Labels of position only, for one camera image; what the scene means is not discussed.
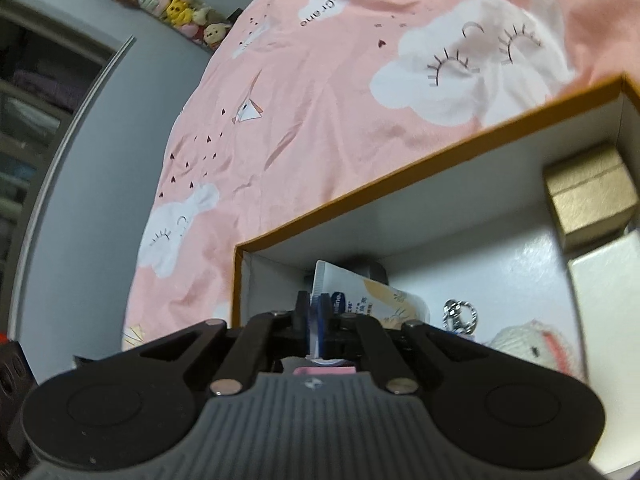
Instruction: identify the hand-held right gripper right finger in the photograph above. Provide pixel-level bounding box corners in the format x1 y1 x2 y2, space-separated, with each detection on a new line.
317 294 502 395

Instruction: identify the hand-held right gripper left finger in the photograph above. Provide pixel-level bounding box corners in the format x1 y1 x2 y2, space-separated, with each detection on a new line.
122 290 313 395

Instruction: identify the pink pouch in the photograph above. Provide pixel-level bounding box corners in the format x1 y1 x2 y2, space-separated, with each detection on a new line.
292 366 357 376

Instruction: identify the white lotion tube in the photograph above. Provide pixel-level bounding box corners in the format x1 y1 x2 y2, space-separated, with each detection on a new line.
307 260 431 363

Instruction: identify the dark grey box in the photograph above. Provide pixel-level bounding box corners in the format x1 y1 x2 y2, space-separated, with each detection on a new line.
345 257 388 286

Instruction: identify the keychain with dark card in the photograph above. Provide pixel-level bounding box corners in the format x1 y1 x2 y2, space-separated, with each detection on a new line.
442 299 478 336

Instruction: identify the orange cardboard box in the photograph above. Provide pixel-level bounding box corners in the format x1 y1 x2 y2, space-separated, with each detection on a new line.
231 74 640 476

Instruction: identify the white crochet bunny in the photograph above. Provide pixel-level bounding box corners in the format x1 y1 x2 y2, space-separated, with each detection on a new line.
482 319 586 383

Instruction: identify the white box with cat print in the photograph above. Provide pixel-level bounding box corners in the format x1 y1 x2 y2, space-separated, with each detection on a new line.
567 230 640 386

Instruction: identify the gold box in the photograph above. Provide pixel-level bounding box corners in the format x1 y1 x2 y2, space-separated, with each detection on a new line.
542 142 635 253

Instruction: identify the pink printed blanket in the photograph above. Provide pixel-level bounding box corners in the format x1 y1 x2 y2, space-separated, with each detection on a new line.
122 0 640 356

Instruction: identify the hanging plush toy organizer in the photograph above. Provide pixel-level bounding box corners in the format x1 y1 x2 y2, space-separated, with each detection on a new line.
115 0 233 51

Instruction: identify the grey framed window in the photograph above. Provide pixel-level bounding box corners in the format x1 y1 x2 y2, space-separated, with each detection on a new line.
0 0 136 361

